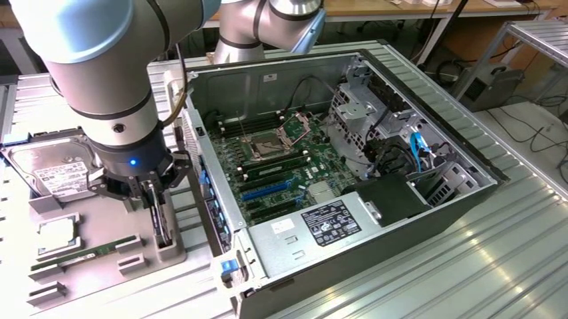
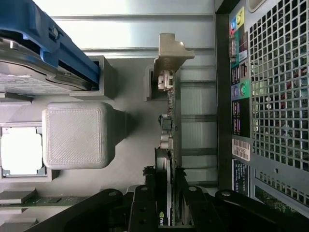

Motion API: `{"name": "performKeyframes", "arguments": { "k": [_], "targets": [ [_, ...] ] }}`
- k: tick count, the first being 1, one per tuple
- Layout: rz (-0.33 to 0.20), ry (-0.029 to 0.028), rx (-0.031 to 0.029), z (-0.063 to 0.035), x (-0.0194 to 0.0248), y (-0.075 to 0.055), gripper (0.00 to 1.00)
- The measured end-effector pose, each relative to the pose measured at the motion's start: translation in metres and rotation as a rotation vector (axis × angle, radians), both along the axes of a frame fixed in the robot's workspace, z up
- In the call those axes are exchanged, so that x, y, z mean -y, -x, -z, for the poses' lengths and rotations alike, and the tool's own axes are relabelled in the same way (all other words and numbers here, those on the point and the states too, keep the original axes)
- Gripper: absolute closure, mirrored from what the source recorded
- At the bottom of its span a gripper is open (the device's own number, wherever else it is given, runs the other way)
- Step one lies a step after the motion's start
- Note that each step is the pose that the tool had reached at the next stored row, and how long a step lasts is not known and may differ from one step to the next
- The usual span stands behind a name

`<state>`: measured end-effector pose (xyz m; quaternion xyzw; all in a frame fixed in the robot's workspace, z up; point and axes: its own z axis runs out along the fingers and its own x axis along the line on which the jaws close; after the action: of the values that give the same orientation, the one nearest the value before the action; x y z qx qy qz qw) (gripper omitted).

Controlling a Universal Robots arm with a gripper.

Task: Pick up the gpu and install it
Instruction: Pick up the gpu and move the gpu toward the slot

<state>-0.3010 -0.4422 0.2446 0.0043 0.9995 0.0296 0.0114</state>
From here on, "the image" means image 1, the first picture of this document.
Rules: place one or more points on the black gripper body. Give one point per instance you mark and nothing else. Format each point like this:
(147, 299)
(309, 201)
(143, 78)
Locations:
(133, 159)

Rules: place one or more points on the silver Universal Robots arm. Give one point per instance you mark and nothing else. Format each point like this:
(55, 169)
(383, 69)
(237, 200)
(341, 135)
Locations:
(106, 66)

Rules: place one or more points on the grey plastic parts rack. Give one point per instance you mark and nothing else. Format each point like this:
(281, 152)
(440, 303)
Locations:
(106, 229)

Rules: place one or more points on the hard disk with blue rails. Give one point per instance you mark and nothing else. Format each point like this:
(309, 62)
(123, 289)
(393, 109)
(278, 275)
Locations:
(49, 169)

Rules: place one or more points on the silver CPU chip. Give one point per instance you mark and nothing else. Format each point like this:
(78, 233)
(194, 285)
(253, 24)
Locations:
(57, 236)

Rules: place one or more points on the CPU socket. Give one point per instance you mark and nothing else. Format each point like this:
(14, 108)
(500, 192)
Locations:
(266, 146)

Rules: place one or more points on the green loose RAM stick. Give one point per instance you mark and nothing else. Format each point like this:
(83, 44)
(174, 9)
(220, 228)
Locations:
(85, 254)

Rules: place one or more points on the blue expansion slot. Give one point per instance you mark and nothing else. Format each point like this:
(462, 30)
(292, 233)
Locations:
(264, 192)

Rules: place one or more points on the installed green RAM stick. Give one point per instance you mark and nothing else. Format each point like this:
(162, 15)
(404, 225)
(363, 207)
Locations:
(276, 170)

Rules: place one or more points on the open socket cover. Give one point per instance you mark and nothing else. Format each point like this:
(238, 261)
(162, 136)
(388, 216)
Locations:
(296, 124)

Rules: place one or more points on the blue case latch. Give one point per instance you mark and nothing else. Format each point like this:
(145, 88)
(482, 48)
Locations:
(229, 267)

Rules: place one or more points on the silver chipset heat sink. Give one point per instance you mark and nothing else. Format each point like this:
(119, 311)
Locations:
(323, 192)

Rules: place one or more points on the green motherboard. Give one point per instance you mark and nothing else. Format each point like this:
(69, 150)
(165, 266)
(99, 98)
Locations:
(328, 159)

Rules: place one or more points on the grey power supply unit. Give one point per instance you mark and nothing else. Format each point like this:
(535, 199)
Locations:
(311, 239)

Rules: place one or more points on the silver metal disk bay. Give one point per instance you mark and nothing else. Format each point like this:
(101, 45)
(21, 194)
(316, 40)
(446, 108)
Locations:
(355, 113)

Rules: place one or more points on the black plastic shroud box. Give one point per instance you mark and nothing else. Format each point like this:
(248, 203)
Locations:
(391, 199)

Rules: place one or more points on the open black PC case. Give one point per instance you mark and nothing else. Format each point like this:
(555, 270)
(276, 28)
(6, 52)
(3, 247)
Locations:
(400, 246)

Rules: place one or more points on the wooden desk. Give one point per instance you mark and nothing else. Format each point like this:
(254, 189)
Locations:
(400, 8)

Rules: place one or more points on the dark grey floor unit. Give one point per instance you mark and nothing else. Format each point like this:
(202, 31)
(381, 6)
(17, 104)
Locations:
(492, 88)

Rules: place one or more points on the aluminium slat table frame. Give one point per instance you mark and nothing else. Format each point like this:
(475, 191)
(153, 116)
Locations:
(542, 40)

